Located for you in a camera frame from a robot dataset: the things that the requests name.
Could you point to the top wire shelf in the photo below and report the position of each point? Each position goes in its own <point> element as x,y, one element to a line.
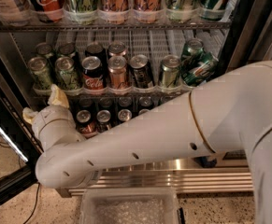
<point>71,27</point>

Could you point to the wire shelf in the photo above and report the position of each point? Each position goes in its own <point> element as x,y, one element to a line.
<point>71,27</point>
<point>133,91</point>

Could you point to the rear dark cola can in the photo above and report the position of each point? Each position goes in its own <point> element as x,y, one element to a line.
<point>96,49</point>

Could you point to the black can middle shelf front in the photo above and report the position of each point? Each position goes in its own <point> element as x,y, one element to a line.
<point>141,71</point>

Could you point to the bottom shelf orange-black can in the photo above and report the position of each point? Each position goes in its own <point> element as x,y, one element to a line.
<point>124,115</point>

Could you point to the top shelf orange can right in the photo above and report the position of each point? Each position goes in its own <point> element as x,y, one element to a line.
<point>147,11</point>

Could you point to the top shelf Coca-Cola can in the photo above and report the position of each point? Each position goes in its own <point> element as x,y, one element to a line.
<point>48,11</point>

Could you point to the clear plastic bin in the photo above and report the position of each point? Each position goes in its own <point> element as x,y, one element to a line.
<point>131,206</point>

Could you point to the red Coca-Cola can middle shelf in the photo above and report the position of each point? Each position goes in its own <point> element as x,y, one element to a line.
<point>93,74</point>

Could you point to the middle wire shelf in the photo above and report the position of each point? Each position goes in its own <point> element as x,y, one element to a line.
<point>133,91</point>

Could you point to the top shelf 7UP can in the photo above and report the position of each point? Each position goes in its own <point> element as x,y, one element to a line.
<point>212,10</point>

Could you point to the bottom shelf black can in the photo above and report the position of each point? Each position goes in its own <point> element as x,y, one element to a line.
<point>142,111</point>

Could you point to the open fridge door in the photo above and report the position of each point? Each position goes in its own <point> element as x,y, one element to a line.
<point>18,155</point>

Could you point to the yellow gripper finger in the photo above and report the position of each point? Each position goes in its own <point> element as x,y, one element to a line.
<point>58,97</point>
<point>29,115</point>

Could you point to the top shelf pale green can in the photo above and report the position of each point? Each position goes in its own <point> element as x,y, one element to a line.
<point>180,11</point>

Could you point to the bottom shelf red cola can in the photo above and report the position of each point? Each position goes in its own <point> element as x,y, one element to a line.
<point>86,124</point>

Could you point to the rear orange can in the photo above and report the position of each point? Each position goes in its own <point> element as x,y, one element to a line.
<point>116,48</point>

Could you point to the top shelf orange can left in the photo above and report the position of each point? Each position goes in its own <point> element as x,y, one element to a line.
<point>114,11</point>

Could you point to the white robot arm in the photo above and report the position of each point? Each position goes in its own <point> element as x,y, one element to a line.
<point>231,112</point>

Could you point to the top shelf green LaCroix can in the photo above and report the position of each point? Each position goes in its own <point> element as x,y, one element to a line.
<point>81,11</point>

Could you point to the rear green 7UP can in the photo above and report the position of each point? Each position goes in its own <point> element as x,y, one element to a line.
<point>192,50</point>

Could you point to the steel fridge bottom grille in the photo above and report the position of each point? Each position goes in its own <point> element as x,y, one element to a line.
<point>227,172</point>

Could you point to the pale green can middle shelf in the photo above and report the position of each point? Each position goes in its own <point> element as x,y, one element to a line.
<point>169,71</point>

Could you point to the bottom shelf dark can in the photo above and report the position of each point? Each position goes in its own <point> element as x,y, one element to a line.
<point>103,121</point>

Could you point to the orange can middle shelf front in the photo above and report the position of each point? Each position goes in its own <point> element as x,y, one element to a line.
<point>118,73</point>

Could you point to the top shelf white bottle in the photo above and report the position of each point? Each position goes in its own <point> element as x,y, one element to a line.
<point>14,12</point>

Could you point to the tilted green 7UP can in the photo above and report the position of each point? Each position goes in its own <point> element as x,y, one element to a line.
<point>199,69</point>

